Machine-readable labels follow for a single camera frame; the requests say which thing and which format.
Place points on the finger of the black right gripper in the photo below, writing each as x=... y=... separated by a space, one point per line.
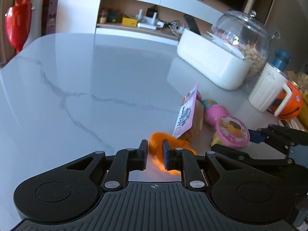
x=256 y=136

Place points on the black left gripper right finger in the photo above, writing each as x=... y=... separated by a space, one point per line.
x=184 y=161

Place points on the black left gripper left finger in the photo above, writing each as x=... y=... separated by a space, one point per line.
x=120 y=165

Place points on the orange plastic pumpkin half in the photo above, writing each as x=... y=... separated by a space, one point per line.
x=156 y=149

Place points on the orange pumpkin bucket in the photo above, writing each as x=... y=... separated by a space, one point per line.
x=294 y=105

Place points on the pink snack packet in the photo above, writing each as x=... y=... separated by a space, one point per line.
x=190 y=117

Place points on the pink round toy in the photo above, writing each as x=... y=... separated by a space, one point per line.
x=213 y=111

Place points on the white oval container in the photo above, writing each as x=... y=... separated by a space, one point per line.
x=219 y=65

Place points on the blue bottle cap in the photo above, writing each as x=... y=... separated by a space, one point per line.
x=281 y=59

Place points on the glass dome jar with nuts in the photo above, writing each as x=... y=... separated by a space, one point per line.
x=243 y=36

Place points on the black phone in container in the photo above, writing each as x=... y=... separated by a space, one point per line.
x=193 y=27

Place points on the yellow box on shelf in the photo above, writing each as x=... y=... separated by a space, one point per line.
x=129 y=22

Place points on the white charger device on shelf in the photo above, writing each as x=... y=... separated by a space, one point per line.
x=152 y=23

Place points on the small figurine on shelf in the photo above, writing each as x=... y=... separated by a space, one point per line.
x=103 y=16

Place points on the red vase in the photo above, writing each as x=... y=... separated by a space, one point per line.
x=18 y=22

